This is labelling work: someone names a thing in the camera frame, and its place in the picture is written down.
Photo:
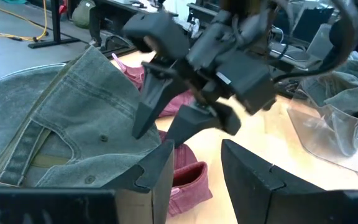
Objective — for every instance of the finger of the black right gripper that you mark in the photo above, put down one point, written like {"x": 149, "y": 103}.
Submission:
{"x": 194, "y": 124}
{"x": 152, "y": 102}

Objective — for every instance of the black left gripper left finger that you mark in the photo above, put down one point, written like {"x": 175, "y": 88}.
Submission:
{"x": 154, "y": 186}

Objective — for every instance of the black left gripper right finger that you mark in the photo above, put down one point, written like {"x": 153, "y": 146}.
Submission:
{"x": 247, "y": 186}

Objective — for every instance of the green backpack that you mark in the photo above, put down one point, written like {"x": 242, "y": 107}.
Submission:
{"x": 82, "y": 14}

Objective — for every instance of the black table stand leg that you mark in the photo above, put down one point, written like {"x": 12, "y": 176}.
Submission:
{"x": 54, "y": 31}

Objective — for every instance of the black aluminium table frame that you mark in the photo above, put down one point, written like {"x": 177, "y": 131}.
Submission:
{"x": 117, "y": 46}

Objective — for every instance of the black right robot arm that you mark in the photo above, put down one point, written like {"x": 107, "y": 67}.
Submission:
{"x": 247, "y": 12}

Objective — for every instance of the maroon cap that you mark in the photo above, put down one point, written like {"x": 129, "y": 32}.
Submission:
{"x": 135, "y": 76}
{"x": 188, "y": 183}

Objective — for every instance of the dark laptop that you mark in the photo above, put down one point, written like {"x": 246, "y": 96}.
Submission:
{"x": 291, "y": 54}

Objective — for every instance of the clear plastic bin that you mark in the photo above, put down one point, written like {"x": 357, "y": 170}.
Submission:
{"x": 322, "y": 149}

